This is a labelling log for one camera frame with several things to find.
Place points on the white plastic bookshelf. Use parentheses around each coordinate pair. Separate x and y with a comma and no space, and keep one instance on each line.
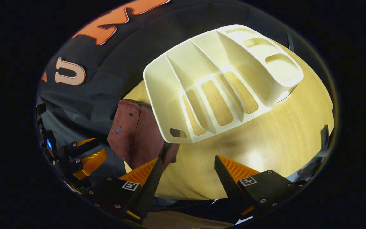
(202,63)

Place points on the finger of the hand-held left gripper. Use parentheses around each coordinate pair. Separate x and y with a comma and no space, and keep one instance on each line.
(91,162)
(81,148)

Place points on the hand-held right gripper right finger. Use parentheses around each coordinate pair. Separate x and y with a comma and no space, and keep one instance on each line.
(227,187)

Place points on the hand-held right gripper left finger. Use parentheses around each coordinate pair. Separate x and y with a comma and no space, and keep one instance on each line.
(148,190)

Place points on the maroon schoolbag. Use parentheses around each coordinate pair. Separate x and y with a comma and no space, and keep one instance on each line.
(135,133)

